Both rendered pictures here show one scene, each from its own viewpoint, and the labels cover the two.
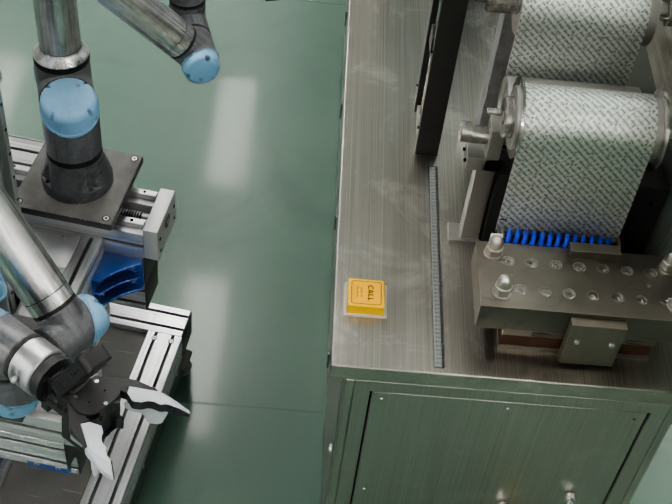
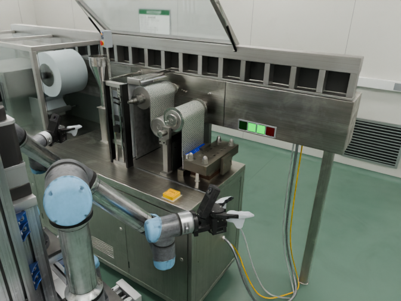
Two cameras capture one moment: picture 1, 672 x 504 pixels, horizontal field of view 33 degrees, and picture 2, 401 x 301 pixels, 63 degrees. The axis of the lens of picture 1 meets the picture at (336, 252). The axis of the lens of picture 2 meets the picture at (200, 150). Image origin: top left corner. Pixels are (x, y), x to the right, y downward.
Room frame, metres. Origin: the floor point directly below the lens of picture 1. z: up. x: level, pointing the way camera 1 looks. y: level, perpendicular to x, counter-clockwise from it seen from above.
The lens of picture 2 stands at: (0.38, 1.10, 1.89)
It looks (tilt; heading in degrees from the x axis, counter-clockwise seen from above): 24 degrees down; 306
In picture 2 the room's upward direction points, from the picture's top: 1 degrees clockwise
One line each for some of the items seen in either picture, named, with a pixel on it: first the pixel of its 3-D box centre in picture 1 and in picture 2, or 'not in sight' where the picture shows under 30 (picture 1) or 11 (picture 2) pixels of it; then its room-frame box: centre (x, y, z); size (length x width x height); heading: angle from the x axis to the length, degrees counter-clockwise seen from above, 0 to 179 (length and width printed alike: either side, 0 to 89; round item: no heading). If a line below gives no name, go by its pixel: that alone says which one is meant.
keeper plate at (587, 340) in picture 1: (591, 343); (226, 163); (1.32, -0.48, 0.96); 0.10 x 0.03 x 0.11; 93
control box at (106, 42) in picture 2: not in sight; (105, 39); (2.13, -0.29, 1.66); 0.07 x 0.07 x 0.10; 69
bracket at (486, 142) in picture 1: (473, 182); (165, 151); (1.61, -0.25, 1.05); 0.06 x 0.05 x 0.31; 93
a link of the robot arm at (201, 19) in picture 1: (188, 23); (40, 162); (1.92, 0.36, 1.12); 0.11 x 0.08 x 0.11; 20
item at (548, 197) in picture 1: (567, 201); (193, 137); (1.52, -0.41, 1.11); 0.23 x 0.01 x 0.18; 93
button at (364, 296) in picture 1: (365, 296); (171, 194); (1.41, -0.07, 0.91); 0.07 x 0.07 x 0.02; 3
